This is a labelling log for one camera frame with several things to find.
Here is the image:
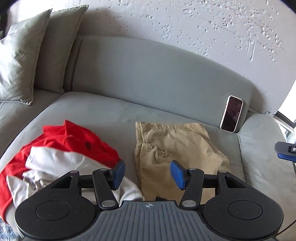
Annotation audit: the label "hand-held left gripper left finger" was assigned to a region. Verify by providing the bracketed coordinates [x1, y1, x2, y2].
[50, 160, 126, 209]

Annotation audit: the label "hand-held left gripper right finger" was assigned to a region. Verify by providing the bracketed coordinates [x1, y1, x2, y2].
[170, 160, 245, 209]

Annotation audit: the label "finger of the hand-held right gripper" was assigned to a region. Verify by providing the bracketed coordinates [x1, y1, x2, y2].
[274, 141, 296, 160]

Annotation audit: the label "khaki pants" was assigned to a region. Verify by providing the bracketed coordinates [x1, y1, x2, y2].
[134, 122, 230, 201]

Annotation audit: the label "beige hoodie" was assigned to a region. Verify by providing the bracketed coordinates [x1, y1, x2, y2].
[6, 146, 145, 209]

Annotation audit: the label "window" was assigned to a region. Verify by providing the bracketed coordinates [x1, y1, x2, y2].
[273, 76, 296, 130]

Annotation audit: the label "red garment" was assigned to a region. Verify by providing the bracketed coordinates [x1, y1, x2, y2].
[0, 119, 121, 217]

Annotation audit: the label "smartphone in white case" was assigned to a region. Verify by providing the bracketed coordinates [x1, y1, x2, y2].
[220, 95, 243, 133]

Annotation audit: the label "grey sofa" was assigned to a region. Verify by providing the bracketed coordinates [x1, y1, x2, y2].
[0, 35, 296, 232]

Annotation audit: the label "blue and white shaggy rug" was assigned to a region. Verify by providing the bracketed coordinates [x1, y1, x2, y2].
[0, 218, 22, 241]

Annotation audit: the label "grey pillow with stitched border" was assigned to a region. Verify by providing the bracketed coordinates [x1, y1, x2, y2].
[33, 5, 89, 94]

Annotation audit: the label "large grey pillow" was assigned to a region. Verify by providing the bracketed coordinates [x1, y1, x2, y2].
[0, 9, 52, 106]

